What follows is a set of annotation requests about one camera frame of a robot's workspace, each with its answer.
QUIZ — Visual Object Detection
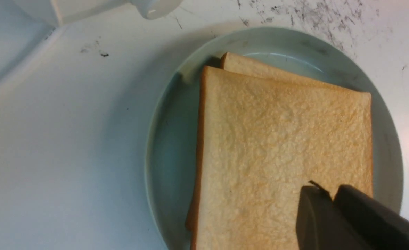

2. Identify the white two-slot toaster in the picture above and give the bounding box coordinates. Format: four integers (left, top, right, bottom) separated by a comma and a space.
14, 0, 182, 27

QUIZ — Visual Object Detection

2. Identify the light green round plate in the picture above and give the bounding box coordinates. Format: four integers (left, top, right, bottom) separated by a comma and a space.
145, 26, 403, 250

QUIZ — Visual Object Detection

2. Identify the toasted bread slice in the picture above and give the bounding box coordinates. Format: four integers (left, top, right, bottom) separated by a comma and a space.
190, 66, 373, 250
185, 52, 361, 232

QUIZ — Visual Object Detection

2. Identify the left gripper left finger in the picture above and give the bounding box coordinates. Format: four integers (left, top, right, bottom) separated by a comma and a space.
295, 180, 371, 250

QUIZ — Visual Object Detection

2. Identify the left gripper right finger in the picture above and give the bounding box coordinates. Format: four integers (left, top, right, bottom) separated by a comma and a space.
334, 185, 409, 250

